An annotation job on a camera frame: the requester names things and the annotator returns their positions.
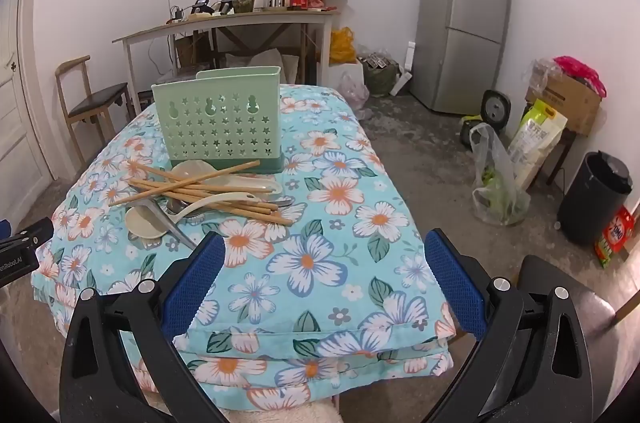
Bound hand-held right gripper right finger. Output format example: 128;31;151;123
424;228;593;423

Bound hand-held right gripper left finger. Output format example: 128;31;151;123
59;232;228;423

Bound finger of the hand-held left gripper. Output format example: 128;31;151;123
0;217;54;254

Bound metal spoon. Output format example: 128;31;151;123
142;198;198;250
165;196;297;220

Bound beige soup spoon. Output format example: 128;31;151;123
170;160;284;196
125;192;257;240

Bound bundle of wooden chopsticks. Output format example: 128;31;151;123
109;159;294;226

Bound green perforated utensil holder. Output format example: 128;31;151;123
151;66;285;176

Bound plastic bag of greens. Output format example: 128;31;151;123
470;123;532;226

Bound white panel door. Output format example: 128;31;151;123
0;0;56;224

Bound floral blue blanket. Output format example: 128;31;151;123
31;83;458;414

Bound wooden chair with dark seat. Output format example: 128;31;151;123
55;56;132;169

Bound black trash bin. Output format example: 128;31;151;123
557;152;634;246

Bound red detergent packet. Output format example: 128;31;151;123
595;206;636;268

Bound yellow-green rice bag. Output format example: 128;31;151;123
507;98;568;191

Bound white leaning board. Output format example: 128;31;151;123
390;40;416;96

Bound brown cardboard box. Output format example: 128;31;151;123
525;70;602;136

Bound pale pink plastic bag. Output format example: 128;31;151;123
340;70;371;109

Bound green sack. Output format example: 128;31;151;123
361;50;401;96

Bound grey sack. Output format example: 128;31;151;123
225;48;301;84

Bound cardboard box with label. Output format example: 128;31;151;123
175;34;213;69

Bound silver refrigerator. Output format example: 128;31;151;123
410;0;513;116

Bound yellow plastic bag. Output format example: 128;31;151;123
330;27;357;64

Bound white wooden table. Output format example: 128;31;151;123
112;9;335;114

